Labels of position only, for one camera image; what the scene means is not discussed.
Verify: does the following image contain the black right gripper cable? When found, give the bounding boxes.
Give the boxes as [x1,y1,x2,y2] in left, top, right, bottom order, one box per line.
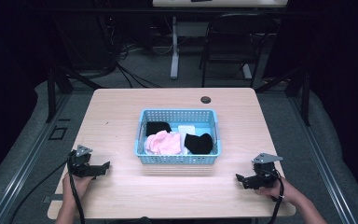
[266,169,285,224]

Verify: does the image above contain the person's right hand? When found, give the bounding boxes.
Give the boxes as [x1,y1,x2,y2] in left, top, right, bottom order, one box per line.
[255,176,296,204]

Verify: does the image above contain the black metal stand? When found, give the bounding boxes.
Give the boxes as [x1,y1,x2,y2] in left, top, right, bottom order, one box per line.
[254,64,312,127]
[44,60,105,124]

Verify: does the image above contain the blue plastic basket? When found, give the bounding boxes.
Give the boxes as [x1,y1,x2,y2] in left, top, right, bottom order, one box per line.
[133,108,223,165]

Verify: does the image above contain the white background desk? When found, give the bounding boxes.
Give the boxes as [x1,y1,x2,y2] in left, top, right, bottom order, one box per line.
[151,0,289,80]

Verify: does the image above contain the small black sock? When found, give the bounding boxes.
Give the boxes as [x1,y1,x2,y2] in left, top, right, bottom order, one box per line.
[145,120,172,137]

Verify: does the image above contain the pink cloth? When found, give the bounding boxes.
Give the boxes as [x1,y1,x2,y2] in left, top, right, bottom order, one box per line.
[145,130,183,156]

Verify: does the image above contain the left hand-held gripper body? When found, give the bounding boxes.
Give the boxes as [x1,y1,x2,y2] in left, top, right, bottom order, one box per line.
[67,145,104,179]

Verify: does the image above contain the black folding chair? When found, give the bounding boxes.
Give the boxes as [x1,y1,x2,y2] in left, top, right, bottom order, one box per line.
[198,12,278,89]

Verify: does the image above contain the large black sock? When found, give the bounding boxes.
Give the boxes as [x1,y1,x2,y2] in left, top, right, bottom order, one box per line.
[184,133,214,156]

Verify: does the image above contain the white cloth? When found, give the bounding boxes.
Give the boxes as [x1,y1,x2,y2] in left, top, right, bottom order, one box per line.
[176,124,198,156]

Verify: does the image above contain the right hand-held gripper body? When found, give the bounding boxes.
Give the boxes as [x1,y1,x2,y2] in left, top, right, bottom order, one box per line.
[251,152,284,189]

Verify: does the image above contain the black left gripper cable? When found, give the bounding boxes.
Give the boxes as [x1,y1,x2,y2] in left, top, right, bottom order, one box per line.
[67,153,87,224]

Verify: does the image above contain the person's left hand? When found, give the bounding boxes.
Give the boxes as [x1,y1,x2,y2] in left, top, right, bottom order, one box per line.
[62,172,95,204]

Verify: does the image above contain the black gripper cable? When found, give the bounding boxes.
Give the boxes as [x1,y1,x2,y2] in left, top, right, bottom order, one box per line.
[266,169,285,224]
[67,153,87,224]

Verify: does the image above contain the thin black cable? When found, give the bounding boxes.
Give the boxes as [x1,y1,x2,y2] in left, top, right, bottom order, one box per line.
[8,160,70,224]

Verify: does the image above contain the black floor cables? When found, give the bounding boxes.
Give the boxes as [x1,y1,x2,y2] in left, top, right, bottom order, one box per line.
[96,15,164,90]

